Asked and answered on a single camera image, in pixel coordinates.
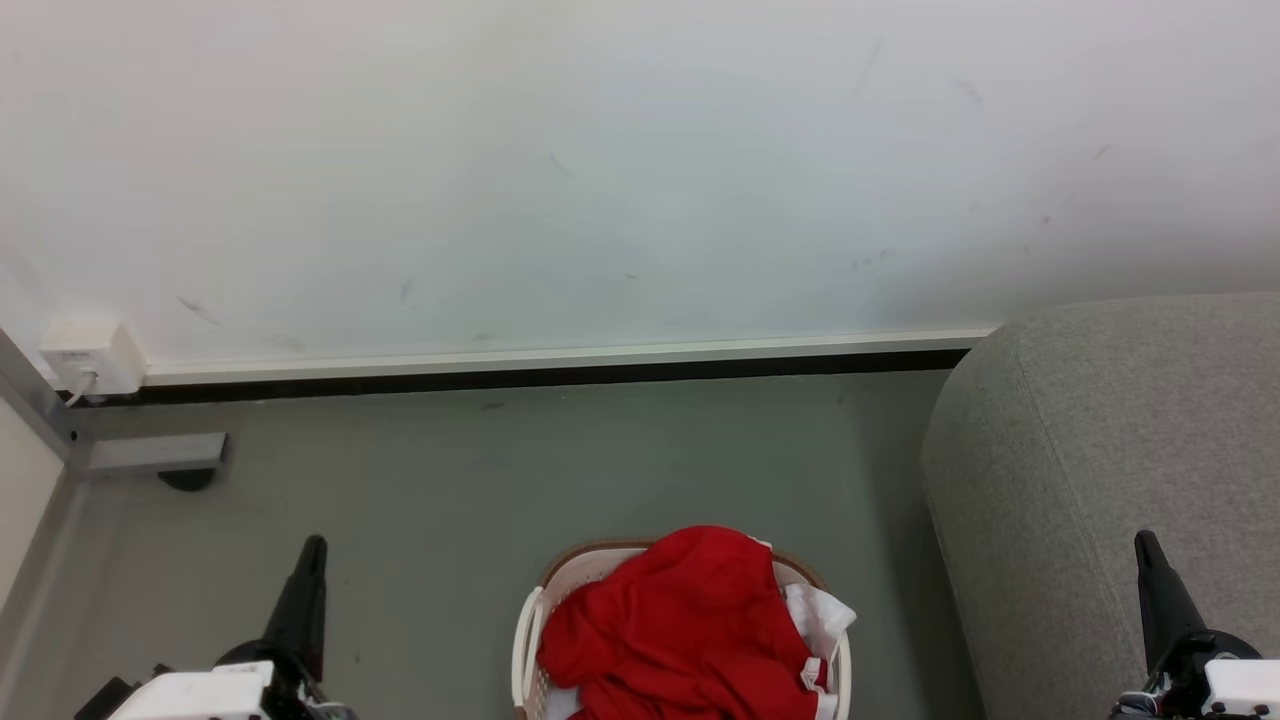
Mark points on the white baseboard with black strip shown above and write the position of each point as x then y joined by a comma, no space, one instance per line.
560,362

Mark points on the black round frame foot pad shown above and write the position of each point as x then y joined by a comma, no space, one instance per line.
188,480

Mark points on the white partition panel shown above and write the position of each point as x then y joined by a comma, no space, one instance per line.
25,500

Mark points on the white plastic laundry basket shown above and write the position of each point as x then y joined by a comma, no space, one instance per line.
528,640

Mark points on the grey fabric sofa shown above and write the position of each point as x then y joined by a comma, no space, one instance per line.
1080,480

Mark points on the plain red garment white trim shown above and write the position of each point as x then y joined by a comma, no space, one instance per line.
680,630

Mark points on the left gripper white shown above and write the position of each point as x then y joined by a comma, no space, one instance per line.
200,695

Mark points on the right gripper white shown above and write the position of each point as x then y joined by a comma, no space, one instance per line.
1235,690

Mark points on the grey metal frame foot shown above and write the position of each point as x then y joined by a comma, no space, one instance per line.
150,452

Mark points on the white wall outlet box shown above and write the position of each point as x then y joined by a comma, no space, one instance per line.
95,355

